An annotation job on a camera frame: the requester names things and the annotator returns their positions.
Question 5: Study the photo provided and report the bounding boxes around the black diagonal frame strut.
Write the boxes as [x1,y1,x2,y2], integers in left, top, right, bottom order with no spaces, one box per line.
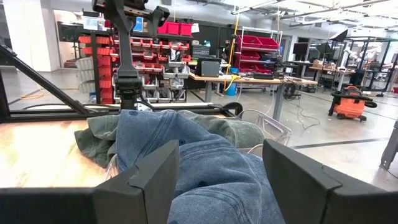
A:
[0,43,91,114]

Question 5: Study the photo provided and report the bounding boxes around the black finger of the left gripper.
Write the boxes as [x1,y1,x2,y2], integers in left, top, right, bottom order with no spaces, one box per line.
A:
[104,0,131,34]
[147,5,171,35]

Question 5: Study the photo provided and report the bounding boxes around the grey metal leg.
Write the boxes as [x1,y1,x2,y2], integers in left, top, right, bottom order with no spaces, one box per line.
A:
[379,119,398,170]

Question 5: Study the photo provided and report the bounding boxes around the white stacked crates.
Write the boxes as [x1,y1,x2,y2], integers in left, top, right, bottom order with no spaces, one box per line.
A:
[76,55,95,94]

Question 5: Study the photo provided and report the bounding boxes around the black floor cable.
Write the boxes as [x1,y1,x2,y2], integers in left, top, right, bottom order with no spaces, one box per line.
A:
[292,91,322,131]

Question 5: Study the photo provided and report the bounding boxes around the wooden top desk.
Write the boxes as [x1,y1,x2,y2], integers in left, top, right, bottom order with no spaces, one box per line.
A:
[188,73,318,123]
[309,58,356,91]

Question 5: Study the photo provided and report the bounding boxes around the white wire shelf rack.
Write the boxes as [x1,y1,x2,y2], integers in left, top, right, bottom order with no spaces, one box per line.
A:
[235,26,284,77]

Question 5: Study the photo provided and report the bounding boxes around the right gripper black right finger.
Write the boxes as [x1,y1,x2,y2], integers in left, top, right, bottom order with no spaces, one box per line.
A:
[262,139,398,224]

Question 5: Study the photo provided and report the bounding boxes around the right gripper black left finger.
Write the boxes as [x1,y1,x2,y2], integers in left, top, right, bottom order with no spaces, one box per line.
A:
[92,139,180,224]

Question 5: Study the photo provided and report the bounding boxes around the orange shop vacuum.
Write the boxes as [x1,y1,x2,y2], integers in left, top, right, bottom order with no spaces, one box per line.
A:
[328,84,379,122]

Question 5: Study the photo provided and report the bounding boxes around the blue white sign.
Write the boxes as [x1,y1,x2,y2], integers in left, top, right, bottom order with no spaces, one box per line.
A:
[133,16,145,33]

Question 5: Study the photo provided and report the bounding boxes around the grey black equipment box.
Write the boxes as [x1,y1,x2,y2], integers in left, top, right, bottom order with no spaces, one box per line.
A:
[195,57,223,78]

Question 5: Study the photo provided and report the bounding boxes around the black monitor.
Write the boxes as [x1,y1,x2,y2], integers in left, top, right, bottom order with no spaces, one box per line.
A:
[292,42,310,62]

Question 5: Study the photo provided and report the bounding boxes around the black rack with red bins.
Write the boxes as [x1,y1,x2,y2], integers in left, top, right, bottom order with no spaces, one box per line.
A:
[76,20,194,105]

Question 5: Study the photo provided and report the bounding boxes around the yellow hanging cable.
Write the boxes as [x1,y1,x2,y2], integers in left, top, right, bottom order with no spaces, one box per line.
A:
[223,14,242,93]

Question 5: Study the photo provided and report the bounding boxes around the black studio softbox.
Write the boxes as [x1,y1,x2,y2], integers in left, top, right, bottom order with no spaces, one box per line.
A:
[329,29,349,43]
[315,42,334,55]

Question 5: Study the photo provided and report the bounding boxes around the black frame workstation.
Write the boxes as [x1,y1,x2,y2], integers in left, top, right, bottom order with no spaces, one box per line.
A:
[344,35,398,98]

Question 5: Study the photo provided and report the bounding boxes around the black aluminium frame rail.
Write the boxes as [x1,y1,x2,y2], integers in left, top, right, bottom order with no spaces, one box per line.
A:
[0,101,244,124]

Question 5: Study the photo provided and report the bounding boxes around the large red shelf bin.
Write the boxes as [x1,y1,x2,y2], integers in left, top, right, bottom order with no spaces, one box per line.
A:
[257,36,280,51]
[237,35,262,49]

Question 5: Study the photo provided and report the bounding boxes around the green cotton cap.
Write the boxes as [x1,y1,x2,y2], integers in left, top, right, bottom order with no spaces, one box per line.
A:
[73,110,266,169]

